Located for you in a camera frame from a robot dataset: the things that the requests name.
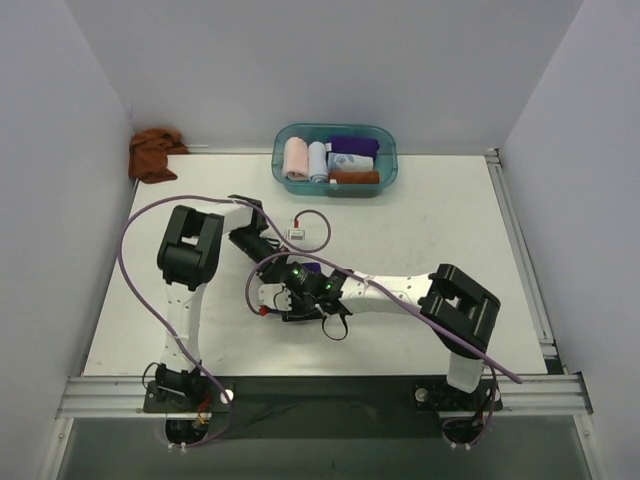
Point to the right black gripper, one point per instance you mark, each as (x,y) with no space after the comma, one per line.
(295,307)

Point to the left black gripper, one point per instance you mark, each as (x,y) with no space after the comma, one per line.
(273,270)

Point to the purple towel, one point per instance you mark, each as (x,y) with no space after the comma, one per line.
(312,267)
(363,146)

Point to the brown towel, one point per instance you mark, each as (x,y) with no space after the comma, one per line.
(354,178)
(148,154)

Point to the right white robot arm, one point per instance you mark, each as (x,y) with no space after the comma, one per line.
(460,311)

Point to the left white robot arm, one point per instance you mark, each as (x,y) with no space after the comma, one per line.
(188,259)

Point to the pink rolled towel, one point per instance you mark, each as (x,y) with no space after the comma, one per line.
(295,159)

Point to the brown rolled towel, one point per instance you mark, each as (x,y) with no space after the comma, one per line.
(354,178)

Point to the light blue rolled towel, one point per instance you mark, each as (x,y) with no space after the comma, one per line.
(317,170)

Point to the white patterned rolled towel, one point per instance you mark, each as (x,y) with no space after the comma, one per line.
(349,162)

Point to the teal plastic basket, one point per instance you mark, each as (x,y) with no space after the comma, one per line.
(385,163)

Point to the purple folded towel in basket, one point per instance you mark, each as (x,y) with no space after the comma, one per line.
(363,146)

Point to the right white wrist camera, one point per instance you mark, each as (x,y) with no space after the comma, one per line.
(275,297)

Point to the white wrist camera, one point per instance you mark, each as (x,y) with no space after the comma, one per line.
(295,234)
(275,297)

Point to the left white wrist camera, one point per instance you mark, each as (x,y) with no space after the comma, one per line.
(295,234)

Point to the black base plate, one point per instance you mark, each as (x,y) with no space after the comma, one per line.
(328,408)

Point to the aluminium right side rail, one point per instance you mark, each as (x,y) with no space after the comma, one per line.
(532,292)

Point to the aluminium rail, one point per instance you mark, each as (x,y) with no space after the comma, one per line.
(122,397)
(532,292)

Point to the aluminium front rail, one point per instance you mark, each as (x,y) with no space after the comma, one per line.
(122,397)

